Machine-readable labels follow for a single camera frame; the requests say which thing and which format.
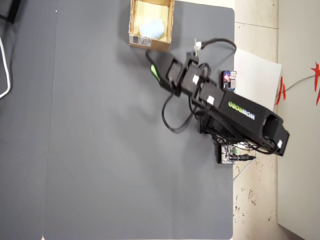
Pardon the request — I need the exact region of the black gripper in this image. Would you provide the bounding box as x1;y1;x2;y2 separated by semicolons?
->
145;50;187;98

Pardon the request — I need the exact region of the light blue cloth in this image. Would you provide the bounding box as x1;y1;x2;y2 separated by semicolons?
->
138;19;166;41

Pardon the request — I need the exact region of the open cardboard box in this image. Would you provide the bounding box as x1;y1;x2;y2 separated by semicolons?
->
128;0;175;53

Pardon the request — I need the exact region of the blue circuit board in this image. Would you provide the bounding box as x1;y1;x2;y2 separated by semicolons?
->
221;70;238;94

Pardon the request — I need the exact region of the white paper sheet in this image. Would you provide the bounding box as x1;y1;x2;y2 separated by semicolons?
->
234;47;283;112

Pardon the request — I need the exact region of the grey table mat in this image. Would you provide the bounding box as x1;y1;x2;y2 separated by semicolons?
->
42;0;236;240
0;0;58;240

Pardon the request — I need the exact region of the motor controller board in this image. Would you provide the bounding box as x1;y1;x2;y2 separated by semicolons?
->
216;143;239;165

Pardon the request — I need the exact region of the black power plug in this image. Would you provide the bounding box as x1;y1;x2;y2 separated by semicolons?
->
231;154;257;162

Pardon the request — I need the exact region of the black framed object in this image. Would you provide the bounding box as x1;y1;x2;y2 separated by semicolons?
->
0;0;22;25

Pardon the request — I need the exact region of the white board panel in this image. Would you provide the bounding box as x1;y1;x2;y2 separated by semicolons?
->
276;0;320;240

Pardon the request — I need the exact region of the looped black servo cable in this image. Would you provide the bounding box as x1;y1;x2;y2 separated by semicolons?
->
161;94;201;134

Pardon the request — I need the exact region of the black camera cable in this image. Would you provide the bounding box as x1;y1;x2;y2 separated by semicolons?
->
195;37;238;73

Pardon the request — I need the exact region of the long black servo cable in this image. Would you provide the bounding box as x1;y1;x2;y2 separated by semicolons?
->
212;133;280;155

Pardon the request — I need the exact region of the thin white power cable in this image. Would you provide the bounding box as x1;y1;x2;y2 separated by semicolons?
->
233;142;259;181

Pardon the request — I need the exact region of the grey floor cable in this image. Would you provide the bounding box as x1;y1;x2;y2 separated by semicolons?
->
276;74;316;98

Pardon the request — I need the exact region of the thick white cable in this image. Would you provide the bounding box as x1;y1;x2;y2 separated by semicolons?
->
0;36;12;99

